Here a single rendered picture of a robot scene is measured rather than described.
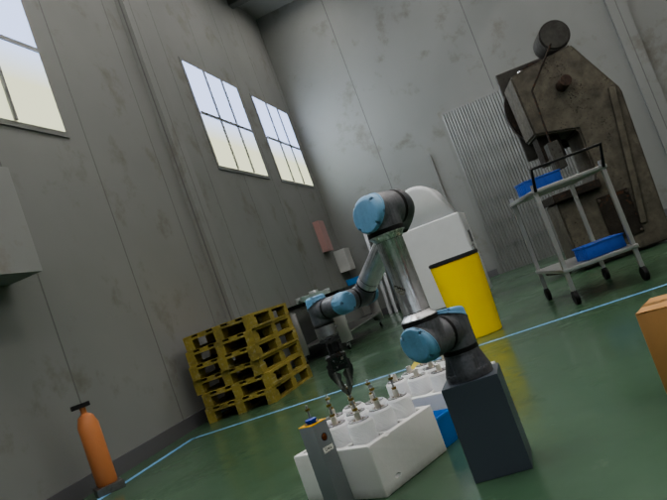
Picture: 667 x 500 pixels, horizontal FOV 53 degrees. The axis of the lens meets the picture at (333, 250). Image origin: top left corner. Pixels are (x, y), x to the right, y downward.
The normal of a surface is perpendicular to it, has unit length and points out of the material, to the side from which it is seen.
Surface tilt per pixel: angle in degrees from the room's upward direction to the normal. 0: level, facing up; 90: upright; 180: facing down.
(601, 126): 90
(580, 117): 90
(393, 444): 90
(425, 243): 90
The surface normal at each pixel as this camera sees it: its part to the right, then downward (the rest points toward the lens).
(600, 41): -0.26, 0.03
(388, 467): 0.69, -0.29
